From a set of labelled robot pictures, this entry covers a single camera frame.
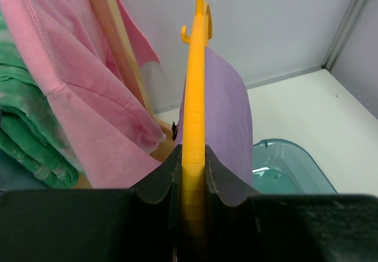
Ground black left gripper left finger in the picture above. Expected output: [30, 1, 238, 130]
[1, 146, 182, 261]

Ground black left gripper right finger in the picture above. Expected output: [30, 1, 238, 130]
[205, 147, 377, 261]

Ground orange plastic hanger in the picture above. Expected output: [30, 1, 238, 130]
[178, 0, 212, 261]

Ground purple trousers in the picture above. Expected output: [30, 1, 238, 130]
[174, 46, 255, 207]

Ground pink trousers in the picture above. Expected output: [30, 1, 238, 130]
[1, 0, 165, 188]

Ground green patterned trousers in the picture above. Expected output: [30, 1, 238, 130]
[1, 18, 83, 189]

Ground teal plastic bin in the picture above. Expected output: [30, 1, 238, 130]
[252, 139, 337, 195]

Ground wooden clothes rack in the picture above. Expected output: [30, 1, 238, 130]
[72, 0, 178, 189]

